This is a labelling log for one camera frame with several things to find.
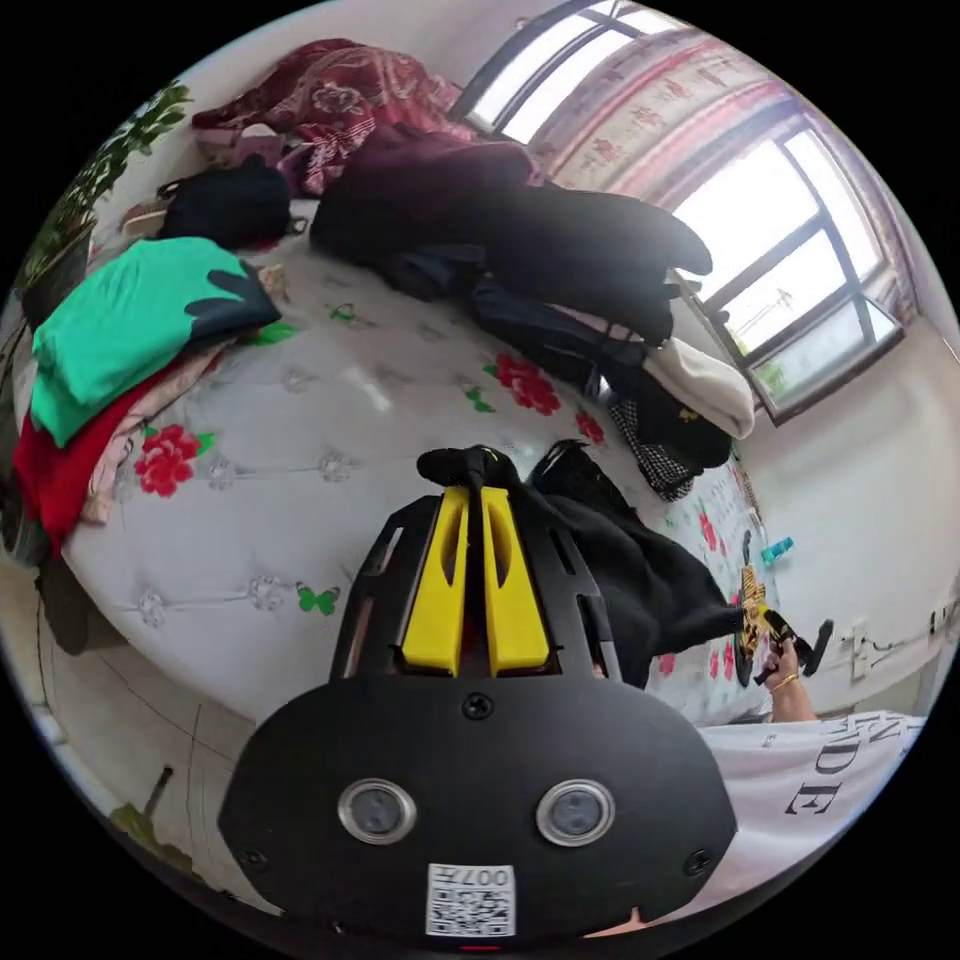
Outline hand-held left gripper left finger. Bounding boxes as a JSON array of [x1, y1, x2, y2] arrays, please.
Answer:
[[401, 487, 471, 677]]

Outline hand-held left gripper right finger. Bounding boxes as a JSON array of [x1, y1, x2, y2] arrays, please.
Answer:
[[482, 485, 554, 677]]

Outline black pants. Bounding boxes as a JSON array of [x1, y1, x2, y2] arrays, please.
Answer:
[[416, 440, 745, 691]]

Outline person's right forearm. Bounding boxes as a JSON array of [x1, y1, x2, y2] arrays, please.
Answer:
[[769, 674, 820, 727]]

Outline person's right hand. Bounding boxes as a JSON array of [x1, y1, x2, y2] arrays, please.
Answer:
[[763, 643, 804, 688]]

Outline person's body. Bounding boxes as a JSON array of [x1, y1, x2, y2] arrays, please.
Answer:
[[599, 708, 928, 939]]

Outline bed with white floral quilt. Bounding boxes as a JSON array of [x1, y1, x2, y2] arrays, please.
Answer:
[[59, 191, 783, 723]]

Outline pile of clothes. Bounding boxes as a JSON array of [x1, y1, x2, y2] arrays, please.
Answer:
[[308, 123, 757, 502], [11, 236, 285, 560]]

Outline window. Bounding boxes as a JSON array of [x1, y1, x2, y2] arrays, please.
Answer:
[[455, 0, 915, 425]]

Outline black bag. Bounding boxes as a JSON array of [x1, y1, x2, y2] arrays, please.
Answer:
[[155, 153, 310, 250]]

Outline pink patterned curtain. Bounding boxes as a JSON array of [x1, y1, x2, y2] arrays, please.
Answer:
[[524, 33, 925, 325]]

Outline red floral blanket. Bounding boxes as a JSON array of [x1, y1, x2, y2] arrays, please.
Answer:
[[191, 38, 481, 198]]

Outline green leafy plant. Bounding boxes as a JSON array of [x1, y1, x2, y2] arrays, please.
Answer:
[[13, 78, 195, 331]]

